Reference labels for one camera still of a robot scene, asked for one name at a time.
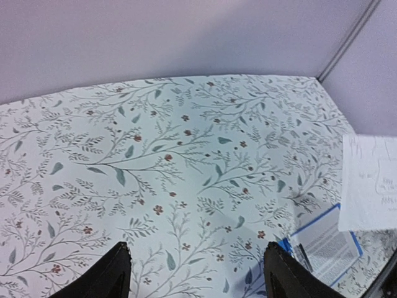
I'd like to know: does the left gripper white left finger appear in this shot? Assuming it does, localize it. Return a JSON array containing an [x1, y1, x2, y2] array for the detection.
[[52, 242, 132, 298]]

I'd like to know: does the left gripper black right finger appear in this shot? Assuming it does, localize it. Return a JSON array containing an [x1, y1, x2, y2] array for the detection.
[[264, 242, 342, 298]]

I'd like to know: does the blue folder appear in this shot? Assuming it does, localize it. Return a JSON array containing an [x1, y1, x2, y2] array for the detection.
[[277, 203, 364, 288]]

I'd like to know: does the hand drawn sketch paper sheet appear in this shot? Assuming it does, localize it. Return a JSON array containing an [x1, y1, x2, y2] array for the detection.
[[338, 134, 396, 232]]

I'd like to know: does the floral patterned table mat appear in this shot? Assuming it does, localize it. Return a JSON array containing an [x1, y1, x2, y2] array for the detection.
[[0, 74, 397, 298]]

